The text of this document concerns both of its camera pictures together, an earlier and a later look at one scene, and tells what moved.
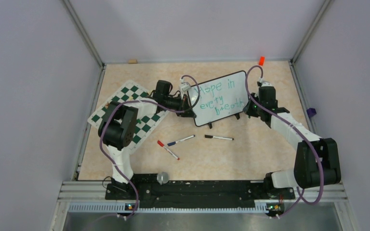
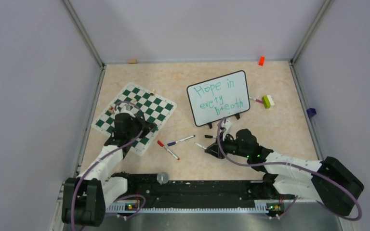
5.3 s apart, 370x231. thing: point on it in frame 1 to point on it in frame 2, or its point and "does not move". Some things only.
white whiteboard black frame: [219, 98] does not move
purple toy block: [311, 112] does not move
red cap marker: [162, 145] does not move
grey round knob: [163, 178] does not move
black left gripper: [184, 105] to [148, 127]
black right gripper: [248, 110] to [214, 150]
